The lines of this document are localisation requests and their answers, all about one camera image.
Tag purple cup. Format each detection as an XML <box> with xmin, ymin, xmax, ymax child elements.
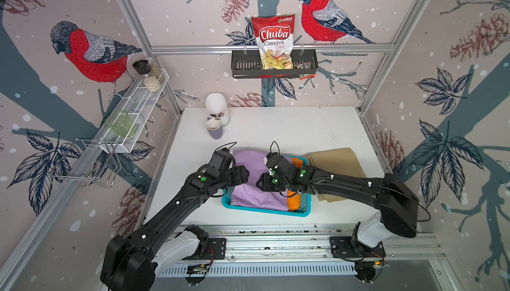
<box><xmin>206</xmin><ymin>118</ymin><xmax>223</xmax><ymax>140</ymax></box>

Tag white wire wall shelf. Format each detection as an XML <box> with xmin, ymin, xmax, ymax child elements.
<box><xmin>98</xmin><ymin>69</ymin><xmax>169</xmax><ymax>153</ymax></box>

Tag chrome wire rack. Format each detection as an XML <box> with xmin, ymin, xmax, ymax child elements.
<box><xmin>45</xmin><ymin>138</ymin><xmax>122</xmax><ymax>188</ymax></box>

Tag orange pants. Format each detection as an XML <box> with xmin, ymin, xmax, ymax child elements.
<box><xmin>287</xmin><ymin>157</ymin><xmax>304</xmax><ymax>212</ymax></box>

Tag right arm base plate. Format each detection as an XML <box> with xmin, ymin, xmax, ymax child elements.
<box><xmin>329</xmin><ymin>236</ymin><xmax>386</xmax><ymax>262</ymax></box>

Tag black wall shelf basket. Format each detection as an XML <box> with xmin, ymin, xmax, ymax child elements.
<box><xmin>231</xmin><ymin>50</ymin><xmax>318</xmax><ymax>79</ymax></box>

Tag red cassava chips bag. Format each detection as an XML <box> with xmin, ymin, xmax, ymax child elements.
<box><xmin>251</xmin><ymin>15</ymin><xmax>295</xmax><ymax>70</ymax></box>

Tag beige pants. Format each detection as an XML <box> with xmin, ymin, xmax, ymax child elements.
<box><xmin>305</xmin><ymin>148</ymin><xmax>366</xmax><ymax>203</ymax></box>

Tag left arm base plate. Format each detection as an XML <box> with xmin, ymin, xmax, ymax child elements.
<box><xmin>185</xmin><ymin>238</ymin><xmax>227</xmax><ymax>260</ymax></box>

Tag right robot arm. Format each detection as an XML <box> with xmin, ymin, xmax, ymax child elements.
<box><xmin>256</xmin><ymin>163</ymin><xmax>419</xmax><ymax>256</ymax></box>

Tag black lid spice jar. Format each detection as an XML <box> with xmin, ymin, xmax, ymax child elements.
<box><xmin>132</xmin><ymin>59</ymin><xmax>162</xmax><ymax>93</ymax></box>

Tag purple pants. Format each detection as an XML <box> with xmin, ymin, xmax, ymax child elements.
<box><xmin>231</xmin><ymin>150</ymin><xmax>288</xmax><ymax>211</ymax></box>

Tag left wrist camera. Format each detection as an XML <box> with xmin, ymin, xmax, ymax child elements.
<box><xmin>209</xmin><ymin>148</ymin><xmax>236</xmax><ymax>172</ymax></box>

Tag white egg shaped dispenser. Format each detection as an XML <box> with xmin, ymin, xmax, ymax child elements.
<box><xmin>205</xmin><ymin>93</ymin><xmax>230</xmax><ymax>127</ymax></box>

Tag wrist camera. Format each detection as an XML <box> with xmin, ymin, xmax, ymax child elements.
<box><xmin>209</xmin><ymin>148</ymin><xmax>236</xmax><ymax>172</ymax></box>
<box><xmin>265</xmin><ymin>152</ymin><xmax>292</xmax><ymax>175</ymax></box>

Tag teal plastic basket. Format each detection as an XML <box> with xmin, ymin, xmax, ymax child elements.
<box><xmin>222</xmin><ymin>155</ymin><xmax>312</xmax><ymax>217</ymax></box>

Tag green glass cup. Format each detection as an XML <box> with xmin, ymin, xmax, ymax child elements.
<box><xmin>104</xmin><ymin>110</ymin><xmax>137</xmax><ymax>138</ymax></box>

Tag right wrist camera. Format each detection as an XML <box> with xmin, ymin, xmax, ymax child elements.
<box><xmin>265</xmin><ymin>152</ymin><xmax>292</xmax><ymax>175</ymax></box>

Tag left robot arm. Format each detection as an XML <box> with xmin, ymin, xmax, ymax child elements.
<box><xmin>100</xmin><ymin>166</ymin><xmax>250</xmax><ymax>290</ymax></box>

